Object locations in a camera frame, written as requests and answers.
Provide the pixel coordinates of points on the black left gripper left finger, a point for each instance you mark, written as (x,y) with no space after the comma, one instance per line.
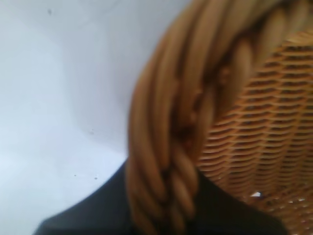
(97,213)

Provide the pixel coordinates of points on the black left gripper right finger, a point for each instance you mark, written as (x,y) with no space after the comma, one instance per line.
(232,215)

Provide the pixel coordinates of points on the brown woven wicker basket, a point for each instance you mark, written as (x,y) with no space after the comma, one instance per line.
(256,122)

